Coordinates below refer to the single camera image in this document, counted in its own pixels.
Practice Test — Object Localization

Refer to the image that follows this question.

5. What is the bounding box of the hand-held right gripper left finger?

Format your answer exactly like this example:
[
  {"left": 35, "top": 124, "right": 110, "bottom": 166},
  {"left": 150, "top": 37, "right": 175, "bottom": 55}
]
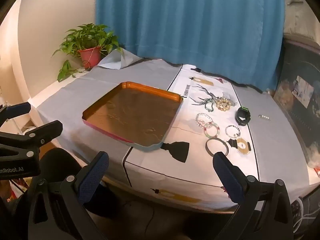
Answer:
[{"left": 27, "top": 151, "right": 110, "bottom": 240}]

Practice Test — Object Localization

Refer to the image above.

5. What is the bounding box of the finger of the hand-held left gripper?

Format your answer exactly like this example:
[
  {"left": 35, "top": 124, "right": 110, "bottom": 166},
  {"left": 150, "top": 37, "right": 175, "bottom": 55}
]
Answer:
[
  {"left": 0, "top": 120, "right": 63, "bottom": 164},
  {"left": 0, "top": 102, "right": 32, "bottom": 127}
]

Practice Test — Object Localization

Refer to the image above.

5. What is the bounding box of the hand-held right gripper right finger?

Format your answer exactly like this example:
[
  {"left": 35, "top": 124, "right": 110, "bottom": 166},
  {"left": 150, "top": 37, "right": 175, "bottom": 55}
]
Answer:
[{"left": 212, "top": 151, "right": 294, "bottom": 240}]

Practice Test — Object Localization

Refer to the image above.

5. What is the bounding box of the gold bangle bracelet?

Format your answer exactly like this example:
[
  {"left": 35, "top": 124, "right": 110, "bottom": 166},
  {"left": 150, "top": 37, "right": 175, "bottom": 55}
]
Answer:
[{"left": 206, "top": 137, "right": 229, "bottom": 157}]

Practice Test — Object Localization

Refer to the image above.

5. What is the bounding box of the clear bead bracelet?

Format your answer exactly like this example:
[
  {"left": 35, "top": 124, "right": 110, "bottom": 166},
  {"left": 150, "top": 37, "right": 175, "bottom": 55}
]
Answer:
[{"left": 225, "top": 125, "right": 241, "bottom": 140}]

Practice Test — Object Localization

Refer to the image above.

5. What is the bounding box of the pearl bracelet with charm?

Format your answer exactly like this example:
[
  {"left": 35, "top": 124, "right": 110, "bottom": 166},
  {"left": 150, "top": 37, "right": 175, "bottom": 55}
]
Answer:
[{"left": 204, "top": 122, "right": 221, "bottom": 137}]

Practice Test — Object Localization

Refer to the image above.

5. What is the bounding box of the pink white bead bracelet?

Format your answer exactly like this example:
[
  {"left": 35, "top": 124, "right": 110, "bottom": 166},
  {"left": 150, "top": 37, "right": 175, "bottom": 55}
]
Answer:
[{"left": 196, "top": 113, "right": 213, "bottom": 128}]

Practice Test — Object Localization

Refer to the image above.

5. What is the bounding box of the black green wristwatch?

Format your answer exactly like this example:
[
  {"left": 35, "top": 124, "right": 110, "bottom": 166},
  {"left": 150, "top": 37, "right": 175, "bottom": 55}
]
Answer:
[{"left": 235, "top": 107, "right": 251, "bottom": 126}]

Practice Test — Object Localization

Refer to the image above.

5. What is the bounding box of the orange metal tray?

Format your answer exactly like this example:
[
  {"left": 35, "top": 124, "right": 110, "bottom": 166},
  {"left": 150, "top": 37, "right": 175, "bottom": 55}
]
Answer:
[{"left": 82, "top": 81, "right": 184, "bottom": 152}]

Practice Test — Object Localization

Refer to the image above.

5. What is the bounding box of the white printed table runner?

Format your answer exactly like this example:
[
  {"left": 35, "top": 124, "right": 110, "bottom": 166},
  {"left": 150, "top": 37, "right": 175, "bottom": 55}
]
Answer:
[{"left": 121, "top": 64, "right": 260, "bottom": 210}]

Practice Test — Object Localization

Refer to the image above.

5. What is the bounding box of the grey table cloth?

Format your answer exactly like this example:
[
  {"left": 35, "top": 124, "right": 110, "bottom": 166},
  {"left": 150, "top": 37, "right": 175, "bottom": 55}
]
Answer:
[{"left": 36, "top": 49, "right": 312, "bottom": 205}]

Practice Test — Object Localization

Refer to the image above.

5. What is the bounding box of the red flower pot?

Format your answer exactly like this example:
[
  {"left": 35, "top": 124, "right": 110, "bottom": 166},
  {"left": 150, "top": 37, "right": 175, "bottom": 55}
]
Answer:
[{"left": 77, "top": 46, "right": 102, "bottom": 70}]

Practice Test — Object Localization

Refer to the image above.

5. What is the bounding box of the white plastic bag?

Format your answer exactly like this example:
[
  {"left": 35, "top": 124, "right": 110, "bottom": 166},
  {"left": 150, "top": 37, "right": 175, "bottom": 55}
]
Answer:
[{"left": 306, "top": 140, "right": 320, "bottom": 169}]

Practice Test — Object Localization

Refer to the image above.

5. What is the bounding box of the green leafy plant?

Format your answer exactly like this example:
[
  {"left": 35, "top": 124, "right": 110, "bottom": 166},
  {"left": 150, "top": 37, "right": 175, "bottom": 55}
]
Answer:
[{"left": 51, "top": 24, "right": 124, "bottom": 83}]

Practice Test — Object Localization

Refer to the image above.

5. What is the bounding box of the photo sticker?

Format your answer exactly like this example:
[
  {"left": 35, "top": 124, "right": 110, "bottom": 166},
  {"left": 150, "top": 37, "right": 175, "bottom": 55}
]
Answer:
[{"left": 292, "top": 76, "right": 315, "bottom": 109}]

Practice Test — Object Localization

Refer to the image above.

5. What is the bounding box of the blue curtain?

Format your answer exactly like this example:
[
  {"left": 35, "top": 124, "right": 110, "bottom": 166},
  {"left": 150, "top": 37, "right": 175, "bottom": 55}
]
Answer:
[{"left": 95, "top": 0, "right": 288, "bottom": 90}]

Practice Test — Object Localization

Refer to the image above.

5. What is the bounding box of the beige fabric storage box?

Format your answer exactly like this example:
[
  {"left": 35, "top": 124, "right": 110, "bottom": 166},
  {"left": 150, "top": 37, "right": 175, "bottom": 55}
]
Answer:
[{"left": 282, "top": 0, "right": 320, "bottom": 43}]

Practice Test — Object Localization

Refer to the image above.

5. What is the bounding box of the black cable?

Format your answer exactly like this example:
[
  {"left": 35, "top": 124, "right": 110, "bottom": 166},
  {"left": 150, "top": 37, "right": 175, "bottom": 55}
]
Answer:
[{"left": 124, "top": 200, "right": 155, "bottom": 234}]

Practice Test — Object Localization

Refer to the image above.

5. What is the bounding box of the green bead necklace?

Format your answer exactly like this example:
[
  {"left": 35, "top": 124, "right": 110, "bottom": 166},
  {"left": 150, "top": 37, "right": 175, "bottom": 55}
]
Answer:
[{"left": 204, "top": 99, "right": 218, "bottom": 113}]

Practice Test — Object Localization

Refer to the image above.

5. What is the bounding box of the beige bead necklace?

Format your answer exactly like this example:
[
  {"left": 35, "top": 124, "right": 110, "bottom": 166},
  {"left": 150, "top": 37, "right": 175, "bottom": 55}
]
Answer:
[{"left": 215, "top": 97, "right": 232, "bottom": 112}]

